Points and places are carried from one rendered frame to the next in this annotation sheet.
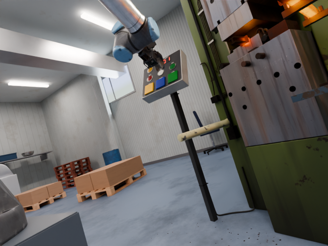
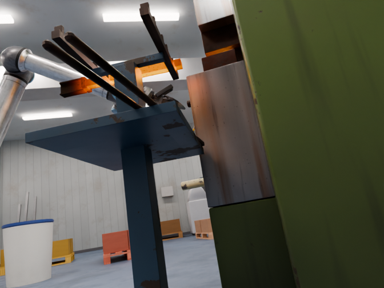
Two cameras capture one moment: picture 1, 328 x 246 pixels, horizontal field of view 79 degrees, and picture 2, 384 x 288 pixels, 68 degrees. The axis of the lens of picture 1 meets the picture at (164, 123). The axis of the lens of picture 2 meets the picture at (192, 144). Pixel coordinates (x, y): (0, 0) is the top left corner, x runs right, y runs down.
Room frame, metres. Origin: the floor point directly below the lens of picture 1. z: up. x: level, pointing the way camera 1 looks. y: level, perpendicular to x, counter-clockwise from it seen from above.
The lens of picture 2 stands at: (0.18, -1.23, 0.44)
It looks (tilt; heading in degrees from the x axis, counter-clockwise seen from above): 15 degrees up; 47
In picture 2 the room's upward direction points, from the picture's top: 9 degrees counter-clockwise
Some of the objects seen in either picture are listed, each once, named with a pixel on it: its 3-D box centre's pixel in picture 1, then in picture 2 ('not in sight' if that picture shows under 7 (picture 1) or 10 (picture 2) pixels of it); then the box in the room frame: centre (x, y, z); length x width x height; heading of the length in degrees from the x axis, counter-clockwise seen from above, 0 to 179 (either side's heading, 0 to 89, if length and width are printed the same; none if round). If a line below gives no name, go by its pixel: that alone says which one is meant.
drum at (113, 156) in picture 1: (113, 162); not in sight; (6.17, 1.83, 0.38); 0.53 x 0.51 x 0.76; 60
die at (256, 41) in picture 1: (264, 50); not in sight; (1.14, -0.68, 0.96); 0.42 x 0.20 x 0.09; 124
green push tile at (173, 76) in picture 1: (173, 77); not in sight; (1.28, -0.15, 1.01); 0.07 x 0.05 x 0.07; 59
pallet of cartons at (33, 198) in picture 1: (36, 197); (216, 226); (4.81, 3.44, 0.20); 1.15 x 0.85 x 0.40; 58
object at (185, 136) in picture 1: (206, 129); (222, 178); (1.26, -0.24, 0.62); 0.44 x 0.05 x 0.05; 124
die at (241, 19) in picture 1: (255, 25); (256, 41); (1.14, -0.68, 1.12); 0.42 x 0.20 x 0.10; 124
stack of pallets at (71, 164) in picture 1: (74, 173); not in sight; (7.02, 3.51, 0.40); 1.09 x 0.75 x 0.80; 60
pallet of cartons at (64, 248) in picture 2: not in sight; (40, 255); (1.76, 5.62, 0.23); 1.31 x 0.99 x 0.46; 151
